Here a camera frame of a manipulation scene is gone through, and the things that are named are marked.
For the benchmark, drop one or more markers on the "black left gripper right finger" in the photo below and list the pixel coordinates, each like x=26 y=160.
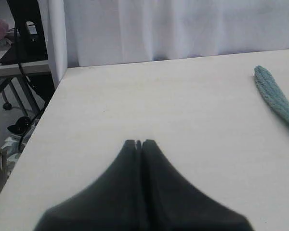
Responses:
x=174 y=204

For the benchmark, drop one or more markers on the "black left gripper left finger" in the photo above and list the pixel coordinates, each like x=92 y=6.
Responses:
x=114 y=202

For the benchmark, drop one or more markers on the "green knitted scarf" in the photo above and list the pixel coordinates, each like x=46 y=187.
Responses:
x=271 y=93

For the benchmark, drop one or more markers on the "white curtain backdrop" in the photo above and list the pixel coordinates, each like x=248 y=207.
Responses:
x=101 y=32

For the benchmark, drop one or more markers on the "grey side table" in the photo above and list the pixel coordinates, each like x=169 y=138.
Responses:
x=8 y=72

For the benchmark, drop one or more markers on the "black equipment on side table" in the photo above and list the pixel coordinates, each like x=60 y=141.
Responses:
x=31 y=46

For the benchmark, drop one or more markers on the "white partition post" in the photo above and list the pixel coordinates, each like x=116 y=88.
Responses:
x=53 y=20

